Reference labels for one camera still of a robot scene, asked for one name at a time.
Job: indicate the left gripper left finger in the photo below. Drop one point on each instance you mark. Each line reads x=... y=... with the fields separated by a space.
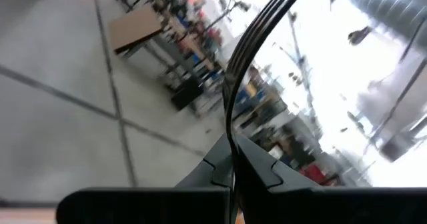
x=166 y=204

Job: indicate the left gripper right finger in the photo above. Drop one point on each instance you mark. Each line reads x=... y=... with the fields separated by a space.
x=317 y=205

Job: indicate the brown wooden desk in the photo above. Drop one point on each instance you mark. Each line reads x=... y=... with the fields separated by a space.
x=133 y=27

